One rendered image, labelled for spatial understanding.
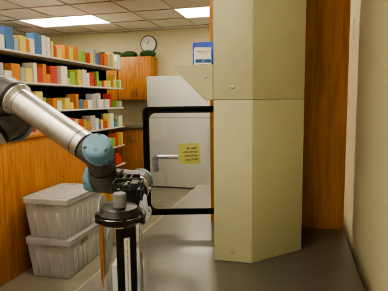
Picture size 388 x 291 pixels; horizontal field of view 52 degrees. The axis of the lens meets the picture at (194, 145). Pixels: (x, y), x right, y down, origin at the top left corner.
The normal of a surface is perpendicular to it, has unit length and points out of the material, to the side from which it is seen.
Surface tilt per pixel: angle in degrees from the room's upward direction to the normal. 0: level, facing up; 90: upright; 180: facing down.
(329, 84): 90
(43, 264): 95
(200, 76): 90
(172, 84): 90
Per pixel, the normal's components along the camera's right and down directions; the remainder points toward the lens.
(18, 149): 0.97, 0.02
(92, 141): 0.07, -0.57
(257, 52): 0.51, 0.09
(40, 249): -0.23, 0.21
